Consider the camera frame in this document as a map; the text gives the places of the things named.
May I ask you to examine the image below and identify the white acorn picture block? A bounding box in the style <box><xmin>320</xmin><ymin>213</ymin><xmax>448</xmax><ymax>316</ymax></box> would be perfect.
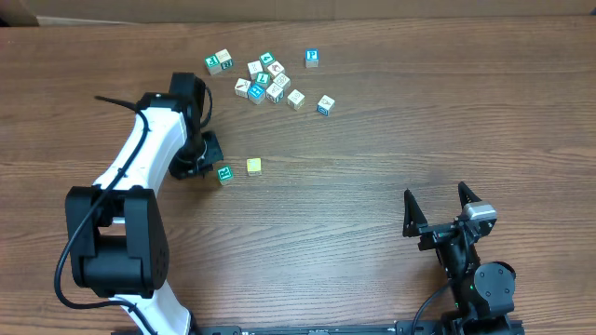
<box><xmin>266</xmin><ymin>60</ymin><xmax>285</xmax><ymax>78</ymax></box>

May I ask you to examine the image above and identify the green R wooden block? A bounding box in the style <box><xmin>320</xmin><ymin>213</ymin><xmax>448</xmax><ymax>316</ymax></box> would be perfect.
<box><xmin>217</xmin><ymin>166</ymin><xmax>234</xmax><ymax>185</ymax></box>

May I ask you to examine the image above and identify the green L wooden block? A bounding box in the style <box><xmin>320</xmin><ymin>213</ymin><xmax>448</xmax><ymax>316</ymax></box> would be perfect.
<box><xmin>255</xmin><ymin>72</ymin><xmax>271</xmax><ymax>89</ymax></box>

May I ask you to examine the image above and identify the white hammer picture block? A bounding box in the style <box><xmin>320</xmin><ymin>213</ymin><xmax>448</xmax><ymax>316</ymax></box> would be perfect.
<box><xmin>235</xmin><ymin>78</ymin><xmax>251</xmax><ymax>99</ymax></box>

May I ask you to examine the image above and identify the yellow G wooden block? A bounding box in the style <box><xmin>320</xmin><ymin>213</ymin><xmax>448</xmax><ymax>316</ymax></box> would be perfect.
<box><xmin>247</xmin><ymin>158</ymin><xmax>262</xmax><ymax>176</ymax></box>

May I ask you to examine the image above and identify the white pretzel picture block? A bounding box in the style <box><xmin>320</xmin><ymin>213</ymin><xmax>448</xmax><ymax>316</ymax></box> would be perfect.
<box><xmin>274</xmin><ymin>74</ymin><xmax>291</xmax><ymax>91</ymax></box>

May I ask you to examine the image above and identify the blue P wooden block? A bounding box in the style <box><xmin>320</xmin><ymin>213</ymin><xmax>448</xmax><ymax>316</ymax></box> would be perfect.
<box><xmin>305</xmin><ymin>48</ymin><xmax>319</xmax><ymax>68</ymax></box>

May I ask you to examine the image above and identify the green letter wooden block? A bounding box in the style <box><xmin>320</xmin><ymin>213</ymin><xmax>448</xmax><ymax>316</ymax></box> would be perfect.
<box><xmin>204</xmin><ymin>54</ymin><xmax>223</xmax><ymax>75</ymax></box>

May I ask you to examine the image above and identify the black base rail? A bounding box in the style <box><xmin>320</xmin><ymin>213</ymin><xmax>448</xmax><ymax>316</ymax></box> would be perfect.
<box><xmin>191</xmin><ymin>321</ymin><xmax>525</xmax><ymax>335</ymax></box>

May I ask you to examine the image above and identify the white pineapple wooden block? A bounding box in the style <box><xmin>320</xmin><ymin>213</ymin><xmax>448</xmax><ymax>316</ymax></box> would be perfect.
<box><xmin>287</xmin><ymin>89</ymin><xmax>305</xmax><ymax>110</ymax></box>

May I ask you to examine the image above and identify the blue H wooden block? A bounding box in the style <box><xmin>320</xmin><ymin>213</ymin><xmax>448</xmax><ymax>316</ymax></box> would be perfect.
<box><xmin>248</xmin><ymin>84</ymin><xmax>265</xmax><ymax>105</ymax></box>

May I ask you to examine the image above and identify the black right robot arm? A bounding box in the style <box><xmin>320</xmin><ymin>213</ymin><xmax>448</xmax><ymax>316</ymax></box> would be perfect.
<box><xmin>402</xmin><ymin>181</ymin><xmax>524</xmax><ymax>334</ymax></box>

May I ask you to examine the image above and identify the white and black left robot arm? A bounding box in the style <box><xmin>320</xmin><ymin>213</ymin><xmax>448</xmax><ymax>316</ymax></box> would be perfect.
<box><xmin>53</xmin><ymin>87</ymin><xmax>223</xmax><ymax>334</ymax></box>

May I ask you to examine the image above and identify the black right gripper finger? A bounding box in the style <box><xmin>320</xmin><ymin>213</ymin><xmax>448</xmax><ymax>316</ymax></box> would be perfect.
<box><xmin>402</xmin><ymin>189</ymin><xmax>428</xmax><ymax>237</ymax></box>
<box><xmin>458</xmin><ymin>181</ymin><xmax>481</xmax><ymax>208</ymax></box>

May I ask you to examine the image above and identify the white block with 2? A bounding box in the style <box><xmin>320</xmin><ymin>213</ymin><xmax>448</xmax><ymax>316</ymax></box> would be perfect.
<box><xmin>215</xmin><ymin>49</ymin><xmax>234</xmax><ymax>70</ymax></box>

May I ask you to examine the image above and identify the white block blue side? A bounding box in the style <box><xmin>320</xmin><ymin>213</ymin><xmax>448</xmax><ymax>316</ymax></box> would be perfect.
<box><xmin>317</xmin><ymin>95</ymin><xmax>335</xmax><ymax>116</ymax></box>

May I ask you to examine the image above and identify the green top wooden block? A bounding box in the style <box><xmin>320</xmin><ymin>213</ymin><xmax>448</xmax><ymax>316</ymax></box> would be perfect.
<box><xmin>259</xmin><ymin>51</ymin><xmax>276</xmax><ymax>68</ymax></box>

